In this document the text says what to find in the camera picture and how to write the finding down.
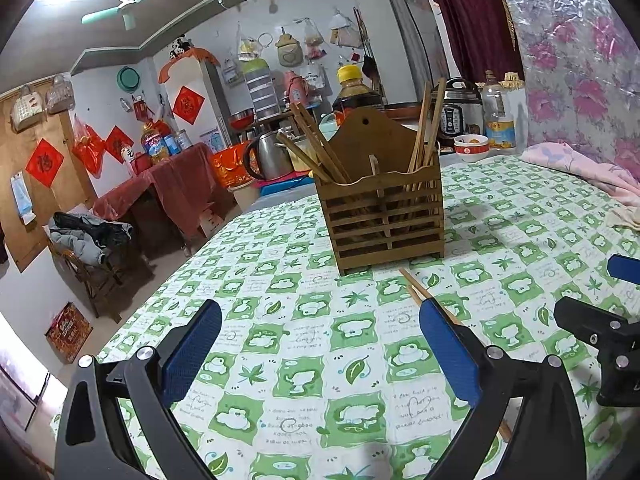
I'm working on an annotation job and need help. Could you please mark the white blue hanging packet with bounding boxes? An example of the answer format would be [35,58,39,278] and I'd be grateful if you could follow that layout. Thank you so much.
[11,172,37,225]

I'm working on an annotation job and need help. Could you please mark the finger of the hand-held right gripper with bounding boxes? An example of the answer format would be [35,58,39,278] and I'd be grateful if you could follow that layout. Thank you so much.
[552,296,640,408]
[607,254,640,287]

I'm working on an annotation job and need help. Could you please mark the wooden chopstick holder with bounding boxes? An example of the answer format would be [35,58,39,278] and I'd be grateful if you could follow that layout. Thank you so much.
[314,108,447,277]

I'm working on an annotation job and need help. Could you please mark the green stacked food container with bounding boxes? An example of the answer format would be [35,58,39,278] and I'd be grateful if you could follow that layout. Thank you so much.
[242,57,280,121]

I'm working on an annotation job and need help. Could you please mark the red diamond paper on refrigerator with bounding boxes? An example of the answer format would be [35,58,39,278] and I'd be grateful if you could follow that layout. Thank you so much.
[171,85,206,126]

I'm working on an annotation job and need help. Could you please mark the grey woven handbag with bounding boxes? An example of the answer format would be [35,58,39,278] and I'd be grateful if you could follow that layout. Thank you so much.
[46,74,76,115]

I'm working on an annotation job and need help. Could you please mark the pile of dark clothes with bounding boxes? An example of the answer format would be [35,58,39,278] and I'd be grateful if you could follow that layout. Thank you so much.
[49,211,135,266]

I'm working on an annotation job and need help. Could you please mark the cream hanging bag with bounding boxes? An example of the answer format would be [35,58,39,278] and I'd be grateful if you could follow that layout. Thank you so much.
[327,7,362,48]

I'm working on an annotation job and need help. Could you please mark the bundle of wooden chopsticks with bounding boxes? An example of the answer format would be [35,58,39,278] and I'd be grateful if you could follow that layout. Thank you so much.
[276,77,447,196]

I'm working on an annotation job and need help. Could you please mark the small red diamond paper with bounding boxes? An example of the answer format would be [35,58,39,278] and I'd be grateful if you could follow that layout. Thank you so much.
[103,126,135,163]

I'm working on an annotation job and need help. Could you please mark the red cloth covered side table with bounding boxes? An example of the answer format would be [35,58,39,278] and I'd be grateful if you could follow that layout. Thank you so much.
[92,142,236,258]

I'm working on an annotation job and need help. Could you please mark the hanging plastic bag yellow contents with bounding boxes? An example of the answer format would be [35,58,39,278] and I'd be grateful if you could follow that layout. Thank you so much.
[236,22,263,63]

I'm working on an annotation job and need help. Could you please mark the black white plush toy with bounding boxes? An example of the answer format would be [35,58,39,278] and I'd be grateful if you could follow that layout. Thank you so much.
[168,34,193,60]

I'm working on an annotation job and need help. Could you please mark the silver pressure cooker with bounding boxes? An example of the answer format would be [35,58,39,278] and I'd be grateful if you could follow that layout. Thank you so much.
[440,77,483,148]

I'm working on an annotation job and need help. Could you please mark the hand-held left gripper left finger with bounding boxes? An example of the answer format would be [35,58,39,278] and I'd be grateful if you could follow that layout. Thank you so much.
[54,299,223,480]

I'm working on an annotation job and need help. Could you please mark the red white bowl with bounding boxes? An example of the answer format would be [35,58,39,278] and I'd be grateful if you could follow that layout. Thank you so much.
[453,134,490,162]

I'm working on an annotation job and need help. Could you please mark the dark sauce bottle yellow cap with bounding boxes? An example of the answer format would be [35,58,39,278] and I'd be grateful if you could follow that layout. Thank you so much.
[331,64,385,123]

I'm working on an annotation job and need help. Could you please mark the plywood wall board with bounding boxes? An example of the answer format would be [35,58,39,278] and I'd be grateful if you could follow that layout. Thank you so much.
[0,77,98,273]

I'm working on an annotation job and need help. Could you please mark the cooking oil bottle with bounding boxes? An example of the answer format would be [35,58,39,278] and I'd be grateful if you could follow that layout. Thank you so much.
[141,121,170,163]

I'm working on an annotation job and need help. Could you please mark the hanging plastic bag red contents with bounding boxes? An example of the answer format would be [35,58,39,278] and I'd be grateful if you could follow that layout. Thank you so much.
[302,17,326,61]

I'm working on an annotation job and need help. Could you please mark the wooden chair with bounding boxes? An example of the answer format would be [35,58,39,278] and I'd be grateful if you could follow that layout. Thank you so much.
[47,230,151,323]

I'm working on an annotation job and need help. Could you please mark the cream hanging fabric pouch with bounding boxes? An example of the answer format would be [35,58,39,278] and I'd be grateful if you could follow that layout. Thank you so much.
[274,27,303,67]

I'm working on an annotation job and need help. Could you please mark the pink thermos jug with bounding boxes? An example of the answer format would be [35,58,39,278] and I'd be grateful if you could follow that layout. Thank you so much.
[284,71,307,106]

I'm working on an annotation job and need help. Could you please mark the white printed tote bag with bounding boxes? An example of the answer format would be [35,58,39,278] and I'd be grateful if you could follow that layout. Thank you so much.
[302,62,328,96]

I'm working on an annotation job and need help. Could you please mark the maroon curtain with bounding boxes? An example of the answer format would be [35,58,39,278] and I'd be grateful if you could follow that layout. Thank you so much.
[420,0,516,86]

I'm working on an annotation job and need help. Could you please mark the red printed box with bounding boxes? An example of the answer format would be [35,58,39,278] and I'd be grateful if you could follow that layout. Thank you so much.
[44,301,94,365]

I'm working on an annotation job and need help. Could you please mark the clear plastic bottle yellow label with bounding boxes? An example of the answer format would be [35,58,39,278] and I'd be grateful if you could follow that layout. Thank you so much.
[481,70,517,150]

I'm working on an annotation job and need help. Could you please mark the stainless steel kettle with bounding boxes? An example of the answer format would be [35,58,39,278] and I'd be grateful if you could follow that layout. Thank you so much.
[243,130,296,182]

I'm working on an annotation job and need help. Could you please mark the green patterned tablecloth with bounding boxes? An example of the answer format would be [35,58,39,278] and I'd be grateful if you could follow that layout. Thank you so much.
[50,152,640,480]

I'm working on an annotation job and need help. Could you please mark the teal ceiling fan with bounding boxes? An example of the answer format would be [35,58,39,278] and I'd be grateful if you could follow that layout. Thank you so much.
[81,0,172,32]

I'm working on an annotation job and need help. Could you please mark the white woven handbag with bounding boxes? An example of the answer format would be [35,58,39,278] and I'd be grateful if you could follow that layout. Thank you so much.
[11,84,47,133]

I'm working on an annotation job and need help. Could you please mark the steel pot with lid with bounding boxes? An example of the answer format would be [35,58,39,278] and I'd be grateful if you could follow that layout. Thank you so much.
[282,135,321,173]

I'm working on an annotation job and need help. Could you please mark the orange cloth cover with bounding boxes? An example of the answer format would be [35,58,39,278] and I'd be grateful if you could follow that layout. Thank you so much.
[158,46,221,85]

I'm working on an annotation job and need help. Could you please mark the white refrigerator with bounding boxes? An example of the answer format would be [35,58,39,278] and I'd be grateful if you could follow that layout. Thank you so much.
[167,57,233,153]

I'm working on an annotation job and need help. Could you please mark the cream rag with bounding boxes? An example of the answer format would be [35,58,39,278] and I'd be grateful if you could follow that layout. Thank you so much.
[605,205,640,233]

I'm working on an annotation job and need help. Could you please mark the large red diamond paper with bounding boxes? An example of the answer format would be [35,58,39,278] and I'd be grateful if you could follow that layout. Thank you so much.
[25,139,65,188]

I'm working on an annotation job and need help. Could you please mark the pink floral cloth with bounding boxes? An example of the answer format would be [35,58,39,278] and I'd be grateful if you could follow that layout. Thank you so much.
[517,141,640,208]

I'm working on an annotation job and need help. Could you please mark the black hanging ladle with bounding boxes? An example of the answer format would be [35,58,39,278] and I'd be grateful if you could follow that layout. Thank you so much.
[361,7,378,81]

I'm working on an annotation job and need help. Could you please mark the red gold gift box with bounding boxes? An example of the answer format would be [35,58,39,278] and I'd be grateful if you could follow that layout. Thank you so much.
[210,142,256,188]

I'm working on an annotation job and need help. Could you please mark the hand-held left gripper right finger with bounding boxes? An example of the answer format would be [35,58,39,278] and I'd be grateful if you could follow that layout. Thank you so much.
[419,299,587,480]

